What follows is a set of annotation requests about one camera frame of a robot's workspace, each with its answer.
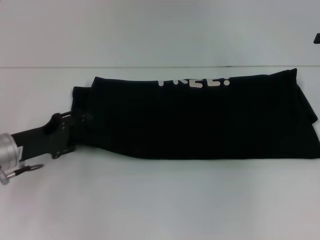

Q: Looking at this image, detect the black shirt with FREE print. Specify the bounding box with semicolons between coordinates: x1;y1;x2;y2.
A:
71;67;320;161

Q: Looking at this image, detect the thin black cable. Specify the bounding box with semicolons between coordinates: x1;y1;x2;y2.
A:
13;163;45;176

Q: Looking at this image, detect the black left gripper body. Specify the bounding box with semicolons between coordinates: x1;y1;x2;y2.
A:
10;112;77;161

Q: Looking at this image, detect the silver cable connector plug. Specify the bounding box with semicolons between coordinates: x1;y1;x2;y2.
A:
0;167;16;186

